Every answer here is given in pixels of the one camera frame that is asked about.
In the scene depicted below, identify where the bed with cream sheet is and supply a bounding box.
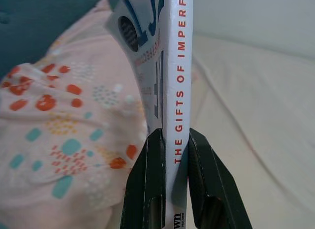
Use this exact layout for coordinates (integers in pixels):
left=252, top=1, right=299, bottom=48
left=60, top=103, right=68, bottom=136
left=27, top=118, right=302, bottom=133
left=189, top=29, right=315, bottom=229

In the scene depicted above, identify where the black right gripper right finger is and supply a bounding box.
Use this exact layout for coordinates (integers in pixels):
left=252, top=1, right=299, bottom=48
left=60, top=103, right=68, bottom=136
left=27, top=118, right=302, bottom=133
left=186, top=129, right=254, bottom=229

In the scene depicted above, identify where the teal upholstered headboard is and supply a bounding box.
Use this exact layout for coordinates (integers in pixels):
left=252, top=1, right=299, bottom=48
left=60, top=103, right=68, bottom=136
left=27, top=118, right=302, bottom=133
left=0, top=0, right=124, bottom=79

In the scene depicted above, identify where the white blue paperback book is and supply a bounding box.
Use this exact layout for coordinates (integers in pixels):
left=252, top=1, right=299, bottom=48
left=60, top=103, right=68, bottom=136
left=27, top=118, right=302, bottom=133
left=103, top=0, right=195, bottom=229

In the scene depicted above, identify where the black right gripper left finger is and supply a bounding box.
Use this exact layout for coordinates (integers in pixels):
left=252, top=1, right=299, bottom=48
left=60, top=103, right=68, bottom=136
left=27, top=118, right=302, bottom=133
left=122, top=129, right=167, bottom=229

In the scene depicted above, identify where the pink patterned pillow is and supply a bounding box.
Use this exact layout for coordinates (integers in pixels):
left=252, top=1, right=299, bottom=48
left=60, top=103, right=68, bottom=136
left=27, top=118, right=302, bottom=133
left=0, top=0, right=153, bottom=229

